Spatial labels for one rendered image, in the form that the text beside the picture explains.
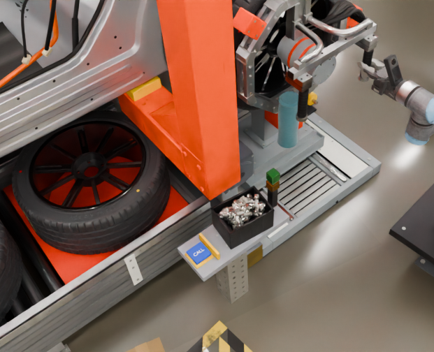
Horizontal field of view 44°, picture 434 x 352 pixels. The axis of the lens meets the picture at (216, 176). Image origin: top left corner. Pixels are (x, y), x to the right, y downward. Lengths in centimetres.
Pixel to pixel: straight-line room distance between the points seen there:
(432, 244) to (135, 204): 121
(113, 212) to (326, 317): 102
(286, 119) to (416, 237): 72
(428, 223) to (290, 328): 73
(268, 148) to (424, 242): 86
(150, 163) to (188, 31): 88
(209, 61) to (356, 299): 133
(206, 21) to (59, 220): 105
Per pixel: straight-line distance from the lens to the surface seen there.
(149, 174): 225
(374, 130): 312
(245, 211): 202
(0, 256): 222
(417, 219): 241
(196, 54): 160
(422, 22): 396
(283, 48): 217
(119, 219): 218
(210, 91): 172
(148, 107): 227
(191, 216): 226
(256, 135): 271
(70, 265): 237
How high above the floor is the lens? 222
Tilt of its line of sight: 51 degrees down
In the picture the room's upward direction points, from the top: 6 degrees counter-clockwise
